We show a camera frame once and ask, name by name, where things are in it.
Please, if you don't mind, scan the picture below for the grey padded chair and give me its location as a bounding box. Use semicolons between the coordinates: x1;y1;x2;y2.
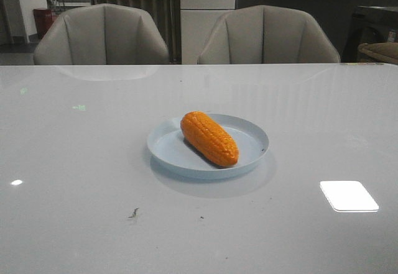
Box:
197;5;340;65
33;4;169;65

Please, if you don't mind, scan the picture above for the brown cushioned seat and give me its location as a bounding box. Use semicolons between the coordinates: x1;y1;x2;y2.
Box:
357;42;398;65

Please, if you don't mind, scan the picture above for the small debris scrap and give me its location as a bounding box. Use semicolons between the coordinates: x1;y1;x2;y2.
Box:
127;208;139;219

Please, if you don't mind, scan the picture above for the grey padded chair left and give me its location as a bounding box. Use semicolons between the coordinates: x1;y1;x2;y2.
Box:
33;4;169;65

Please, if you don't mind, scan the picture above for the grey padded chair right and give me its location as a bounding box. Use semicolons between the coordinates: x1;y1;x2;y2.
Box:
197;5;340;65

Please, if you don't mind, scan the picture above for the dark counter with white top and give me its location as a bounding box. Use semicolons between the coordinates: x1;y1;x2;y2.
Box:
235;0;397;62

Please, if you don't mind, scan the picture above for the coloured sticker strip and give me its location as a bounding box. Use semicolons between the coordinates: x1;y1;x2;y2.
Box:
340;62;384;66

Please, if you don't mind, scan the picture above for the orange toy corn cob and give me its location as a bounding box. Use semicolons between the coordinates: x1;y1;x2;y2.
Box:
180;111;239;167

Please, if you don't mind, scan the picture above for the white cabinet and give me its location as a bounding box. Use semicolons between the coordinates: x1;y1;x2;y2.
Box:
180;0;235;65

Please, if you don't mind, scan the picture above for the red bin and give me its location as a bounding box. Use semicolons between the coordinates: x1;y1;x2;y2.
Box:
33;8;58;39

